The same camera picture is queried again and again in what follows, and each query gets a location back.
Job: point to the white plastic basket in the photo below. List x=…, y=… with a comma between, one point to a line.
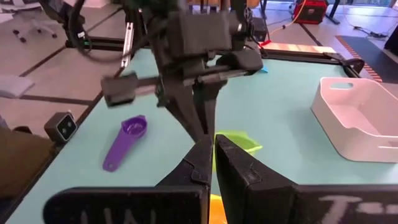
x=357, y=124

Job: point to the black aluminium table frame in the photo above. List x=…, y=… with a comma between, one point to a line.
x=295, y=56

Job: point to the black hazard-striped floor mat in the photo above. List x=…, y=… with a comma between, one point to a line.
x=373, y=53

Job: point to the yellow measuring cup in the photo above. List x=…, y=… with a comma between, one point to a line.
x=217, y=211

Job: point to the green measuring cup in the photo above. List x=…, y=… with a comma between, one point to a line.
x=242, y=141

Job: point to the small black table camera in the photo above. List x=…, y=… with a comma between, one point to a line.
x=62, y=126

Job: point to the red equipment box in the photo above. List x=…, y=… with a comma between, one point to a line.
x=311, y=11

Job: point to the white office chair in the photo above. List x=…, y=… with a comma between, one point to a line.
x=28, y=15

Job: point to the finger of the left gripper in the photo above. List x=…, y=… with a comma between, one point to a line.
x=186, y=115
x=211, y=105

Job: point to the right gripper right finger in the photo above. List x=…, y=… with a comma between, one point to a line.
x=295, y=205

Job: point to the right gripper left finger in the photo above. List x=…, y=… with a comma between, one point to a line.
x=140, y=205

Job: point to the purple measuring cup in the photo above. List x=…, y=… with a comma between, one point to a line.
x=124, y=140

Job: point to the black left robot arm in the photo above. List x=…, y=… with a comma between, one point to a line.
x=192, y=6

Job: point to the blue measuring cup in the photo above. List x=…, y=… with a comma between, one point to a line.
x=264, y=70

